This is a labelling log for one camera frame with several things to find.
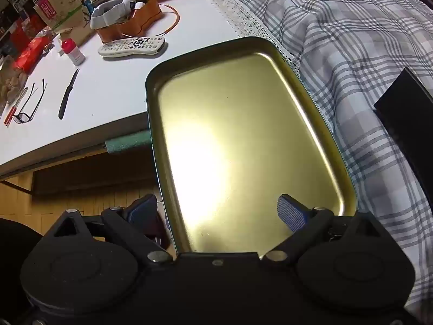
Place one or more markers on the gold metal tray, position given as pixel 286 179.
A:
pixel 236 125

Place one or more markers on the brown paper bag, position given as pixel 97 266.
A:
pixel 64 3

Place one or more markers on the clear bag of beige lumps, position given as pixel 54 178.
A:
pixel 13 81

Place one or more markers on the white bottle with red cap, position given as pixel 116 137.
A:
pixel 75 56

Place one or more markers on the black knife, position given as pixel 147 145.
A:
pixel 66 98

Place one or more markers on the red snack packet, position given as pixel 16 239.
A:
pixel 30 54

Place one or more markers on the black eyeglasses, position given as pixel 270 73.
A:
pixel 23 117

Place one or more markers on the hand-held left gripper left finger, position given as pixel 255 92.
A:
pixel 143 211

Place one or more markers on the brown leather basket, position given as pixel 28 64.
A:
pixel 135 23

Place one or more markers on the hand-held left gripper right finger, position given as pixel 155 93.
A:
pixel 291 213

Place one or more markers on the grey plaid blanket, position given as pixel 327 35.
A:
pixel 338 40

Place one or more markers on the white lace trim cloth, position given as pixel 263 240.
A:
pixel 236 17

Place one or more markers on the white remote control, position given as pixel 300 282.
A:
pixel 132 45

